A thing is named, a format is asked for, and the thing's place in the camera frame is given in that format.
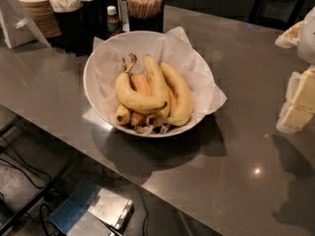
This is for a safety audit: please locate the curved yellow banana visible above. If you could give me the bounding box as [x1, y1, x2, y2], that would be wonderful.
[115, 53, 167, 113]

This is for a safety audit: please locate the blue perforated floor mat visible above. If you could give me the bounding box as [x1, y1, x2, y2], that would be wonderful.
[50, 179, 101, 234]

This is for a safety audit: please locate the small yellow banana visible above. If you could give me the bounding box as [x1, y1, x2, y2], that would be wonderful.
[115, 104, 131, 126]

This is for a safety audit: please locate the silver metal floor box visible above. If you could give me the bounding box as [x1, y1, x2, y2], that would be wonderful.
[67, 187, 135, 236]

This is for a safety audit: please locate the black stir stick holder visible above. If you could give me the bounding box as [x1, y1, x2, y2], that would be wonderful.
[128, 12, 163, 32]

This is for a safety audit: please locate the small brown glass bottle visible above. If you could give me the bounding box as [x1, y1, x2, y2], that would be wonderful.
[106, 6, 119, 32]

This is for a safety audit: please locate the black condiment organizer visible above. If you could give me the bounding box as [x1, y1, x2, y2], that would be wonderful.
[52, 0, 121, 56]

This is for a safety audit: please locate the wooden stir sticks bundle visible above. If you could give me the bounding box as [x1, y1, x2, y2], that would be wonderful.
[126, 0, 163, 19]

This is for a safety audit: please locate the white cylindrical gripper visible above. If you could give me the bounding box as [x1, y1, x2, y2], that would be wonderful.
[275, 7, 315, 134]

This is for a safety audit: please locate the white paper bowl liner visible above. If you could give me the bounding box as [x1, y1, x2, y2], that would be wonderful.
[92, 26, 228, 127]

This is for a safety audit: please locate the black metal table frame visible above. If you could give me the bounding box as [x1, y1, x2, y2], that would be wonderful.
[0, 116, 77, 236]

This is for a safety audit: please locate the black floor cable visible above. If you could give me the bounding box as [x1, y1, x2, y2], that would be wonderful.
[0, 135, 53, 190]

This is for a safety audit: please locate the middle yellow banana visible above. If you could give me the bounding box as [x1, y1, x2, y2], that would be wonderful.
[144, 55, 170, 127]

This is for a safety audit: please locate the orange ripe banana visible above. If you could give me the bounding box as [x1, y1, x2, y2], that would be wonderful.
[131, 73, 151, 127]

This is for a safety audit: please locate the white ceramic bowl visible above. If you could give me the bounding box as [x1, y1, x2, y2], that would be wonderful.
[83, 29, 215, 139]

